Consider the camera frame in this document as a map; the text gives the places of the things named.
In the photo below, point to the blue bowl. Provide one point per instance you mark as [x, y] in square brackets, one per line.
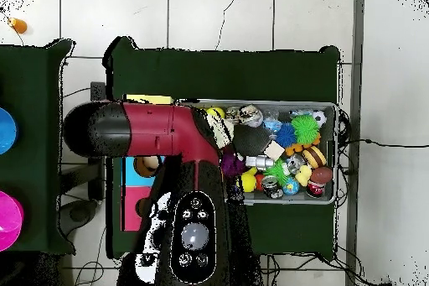
[5, 131]

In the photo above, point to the dark green side table cloth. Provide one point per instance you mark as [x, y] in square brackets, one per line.
[33, 81]

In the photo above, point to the magenta bowl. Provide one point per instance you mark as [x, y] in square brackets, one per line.
[8, 219]

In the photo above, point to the purple spiky monster toy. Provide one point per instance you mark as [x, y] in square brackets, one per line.
[233, 165]

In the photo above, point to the silver drink can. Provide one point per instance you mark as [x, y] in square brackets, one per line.
[249, 115]

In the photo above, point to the plain yellow ball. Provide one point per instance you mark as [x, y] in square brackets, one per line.
[217, 111]

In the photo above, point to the cream knitted cloth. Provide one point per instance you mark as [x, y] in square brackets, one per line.
[225, 133]

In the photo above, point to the small orange floor object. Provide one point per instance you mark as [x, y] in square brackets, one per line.
[19, 25]

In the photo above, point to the green spiky puffer ball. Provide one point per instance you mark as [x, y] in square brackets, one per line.
[304, 129]

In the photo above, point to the small blue spiky puffer ball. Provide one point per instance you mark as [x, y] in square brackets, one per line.
[285, 135]

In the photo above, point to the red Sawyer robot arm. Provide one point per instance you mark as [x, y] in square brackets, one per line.
[157, 130]

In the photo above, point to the black frame beside table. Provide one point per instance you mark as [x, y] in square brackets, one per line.
[97, 89]

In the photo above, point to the brown toy football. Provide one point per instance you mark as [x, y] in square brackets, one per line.
[321, 174]

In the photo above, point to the wooden box with three holes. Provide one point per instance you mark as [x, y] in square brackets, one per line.
[134, 212]

